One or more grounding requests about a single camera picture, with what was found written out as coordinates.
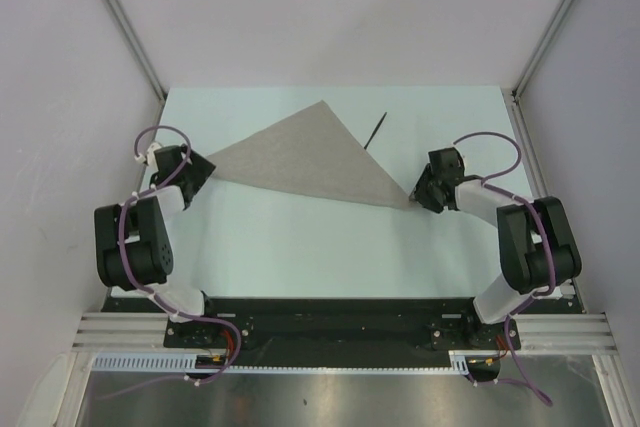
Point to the left aluminium frame post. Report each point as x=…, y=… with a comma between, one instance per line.
x=124, y=25

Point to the right aluminium frame post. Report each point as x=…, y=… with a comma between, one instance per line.
x=551, y=31

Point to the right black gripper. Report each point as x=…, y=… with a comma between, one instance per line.
x=420, y=192

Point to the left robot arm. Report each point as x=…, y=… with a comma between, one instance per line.
x=133, y=250

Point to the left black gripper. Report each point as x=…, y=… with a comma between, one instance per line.
x=200, y=169

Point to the aluminium frame post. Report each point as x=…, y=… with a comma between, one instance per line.
x=551, y=31
x=124, y=25

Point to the grey cloth napkin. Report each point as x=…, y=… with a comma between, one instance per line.
x=310, y=153

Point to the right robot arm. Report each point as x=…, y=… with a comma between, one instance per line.
x=537, y=248

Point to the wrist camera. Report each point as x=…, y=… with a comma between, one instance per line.
x=148, y=158
x=460, y=163

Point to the front aluminium rail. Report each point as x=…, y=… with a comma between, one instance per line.
x=126, y=332

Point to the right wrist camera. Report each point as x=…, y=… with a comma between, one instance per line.
x=460, y=163

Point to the light blue cable duct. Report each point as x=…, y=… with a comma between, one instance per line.
x=195, y=364

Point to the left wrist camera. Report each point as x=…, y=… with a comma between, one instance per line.
x=148, y=158

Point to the right side aluminium rail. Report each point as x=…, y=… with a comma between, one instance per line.
x=532, y=159

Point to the aluminium rail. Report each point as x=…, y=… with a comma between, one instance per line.
x=126, y=332
x=532, y=159

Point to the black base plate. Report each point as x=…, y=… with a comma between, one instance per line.
x=343, y=333

